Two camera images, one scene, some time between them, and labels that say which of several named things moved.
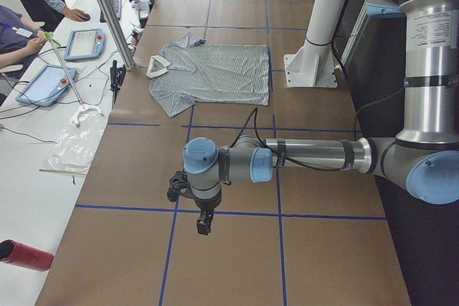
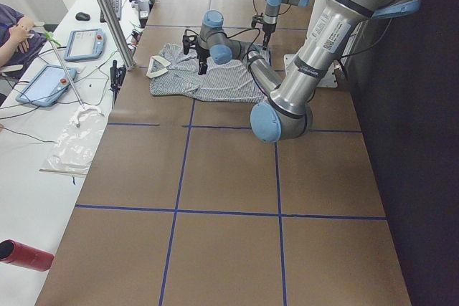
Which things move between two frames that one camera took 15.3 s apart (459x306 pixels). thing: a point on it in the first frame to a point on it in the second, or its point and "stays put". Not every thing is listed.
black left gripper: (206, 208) to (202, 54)
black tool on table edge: (117, 75) stays put
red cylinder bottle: (15, 253) stays put
